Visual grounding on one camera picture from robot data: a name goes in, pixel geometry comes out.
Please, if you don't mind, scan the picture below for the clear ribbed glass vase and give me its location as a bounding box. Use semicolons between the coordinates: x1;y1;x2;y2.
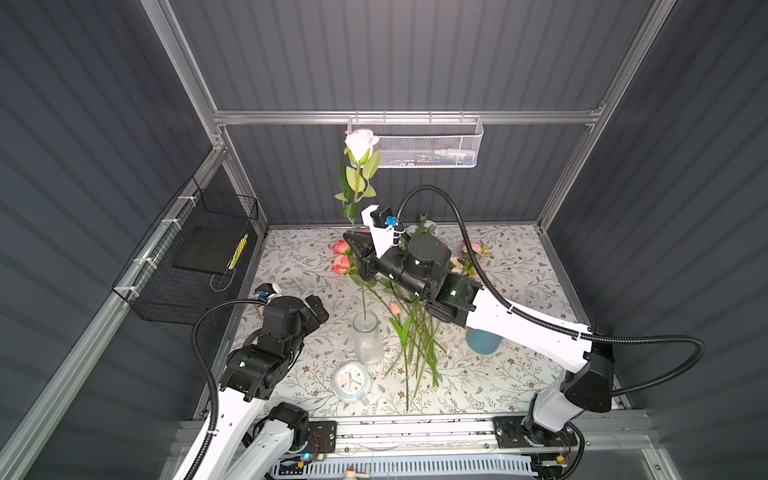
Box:
352;311;384;365

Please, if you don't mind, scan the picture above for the black wire basket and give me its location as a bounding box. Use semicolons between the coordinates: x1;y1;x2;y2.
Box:
113;178;260;325

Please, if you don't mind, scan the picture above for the right black cable conduit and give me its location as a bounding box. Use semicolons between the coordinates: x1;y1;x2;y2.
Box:
395;184;707;397

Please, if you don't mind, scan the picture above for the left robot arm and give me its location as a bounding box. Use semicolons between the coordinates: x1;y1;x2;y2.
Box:
174;284;329;479

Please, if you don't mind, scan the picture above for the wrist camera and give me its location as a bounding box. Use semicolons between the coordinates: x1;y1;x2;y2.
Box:
361;205;400;258
254;283;282;302

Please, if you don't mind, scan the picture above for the teal ceramic vase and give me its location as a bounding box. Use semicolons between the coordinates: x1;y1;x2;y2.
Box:
465;328;503;355

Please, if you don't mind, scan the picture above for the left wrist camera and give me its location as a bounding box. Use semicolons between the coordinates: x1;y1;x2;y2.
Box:
254;283;282;302

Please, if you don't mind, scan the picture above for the pile of artificial flowers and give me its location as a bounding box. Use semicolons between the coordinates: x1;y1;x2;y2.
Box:
333;222;487;395

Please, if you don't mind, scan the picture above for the white wire mesh basket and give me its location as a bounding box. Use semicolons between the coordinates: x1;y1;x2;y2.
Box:
347;114;484;169

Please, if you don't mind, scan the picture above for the pale pink rose stem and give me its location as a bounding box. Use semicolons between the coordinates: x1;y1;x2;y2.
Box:
333;128;383;325

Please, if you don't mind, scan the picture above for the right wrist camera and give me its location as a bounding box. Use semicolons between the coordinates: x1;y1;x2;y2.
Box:
361;205;400;258

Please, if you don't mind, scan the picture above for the aluminium mounting rail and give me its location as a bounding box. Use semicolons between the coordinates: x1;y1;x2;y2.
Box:
173;413;661;457

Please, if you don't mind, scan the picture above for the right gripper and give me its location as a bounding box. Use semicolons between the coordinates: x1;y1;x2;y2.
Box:
345;228;427;301

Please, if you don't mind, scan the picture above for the pink tulip stem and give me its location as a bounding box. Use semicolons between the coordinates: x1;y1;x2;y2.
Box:
389;301;412;413

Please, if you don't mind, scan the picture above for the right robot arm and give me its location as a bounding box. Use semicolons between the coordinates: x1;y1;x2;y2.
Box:
343;227;614;438

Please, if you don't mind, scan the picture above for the small round alarm clock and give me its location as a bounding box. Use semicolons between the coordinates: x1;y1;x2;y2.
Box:
331;361;372;404

